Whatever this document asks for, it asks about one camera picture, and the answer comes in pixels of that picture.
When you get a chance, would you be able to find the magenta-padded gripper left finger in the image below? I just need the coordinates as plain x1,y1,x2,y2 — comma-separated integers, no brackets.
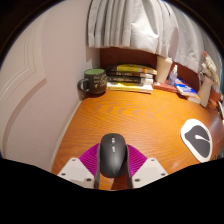
57,143,101,190

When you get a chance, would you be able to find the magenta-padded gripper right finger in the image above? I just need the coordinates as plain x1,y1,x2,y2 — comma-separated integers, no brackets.
124,143,169,190

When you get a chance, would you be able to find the black computer mouse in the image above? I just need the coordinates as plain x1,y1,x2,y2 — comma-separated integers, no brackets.
98,132,129,179

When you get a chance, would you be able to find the white and grey mouse pad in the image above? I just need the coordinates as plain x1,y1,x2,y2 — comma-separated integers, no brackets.
180,118,214,163

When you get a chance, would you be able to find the white and yellow book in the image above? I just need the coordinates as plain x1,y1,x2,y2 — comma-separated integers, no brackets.
106,80,155,94

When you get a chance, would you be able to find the dark green mug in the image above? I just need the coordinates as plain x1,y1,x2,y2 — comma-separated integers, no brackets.
77,68,108,95

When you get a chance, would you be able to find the red book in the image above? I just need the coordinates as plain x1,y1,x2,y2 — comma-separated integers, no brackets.
152,81,179,94

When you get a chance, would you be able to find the black book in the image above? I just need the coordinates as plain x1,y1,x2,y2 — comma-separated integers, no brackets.
106,66,155,85

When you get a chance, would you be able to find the orange book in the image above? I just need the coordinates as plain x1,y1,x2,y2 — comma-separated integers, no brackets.
186,93,203,105

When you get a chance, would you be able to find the blue book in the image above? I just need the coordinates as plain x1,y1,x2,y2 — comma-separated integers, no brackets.
173,78,198,98

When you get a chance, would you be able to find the clear spray bottle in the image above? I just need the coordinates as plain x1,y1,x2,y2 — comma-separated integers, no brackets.
167,64,179,88

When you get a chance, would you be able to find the yellow covered book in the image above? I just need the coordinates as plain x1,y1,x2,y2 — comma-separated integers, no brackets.
114,63,158,76

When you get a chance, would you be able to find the white pitcher vase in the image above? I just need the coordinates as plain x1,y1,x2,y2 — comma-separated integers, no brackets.
198,75,215,108

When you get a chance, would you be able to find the white flower bouquet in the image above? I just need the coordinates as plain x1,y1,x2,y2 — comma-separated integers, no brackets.
200,50,221,88

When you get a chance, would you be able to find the white curtain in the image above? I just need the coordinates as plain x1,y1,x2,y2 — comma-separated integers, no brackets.
86,0,214,73

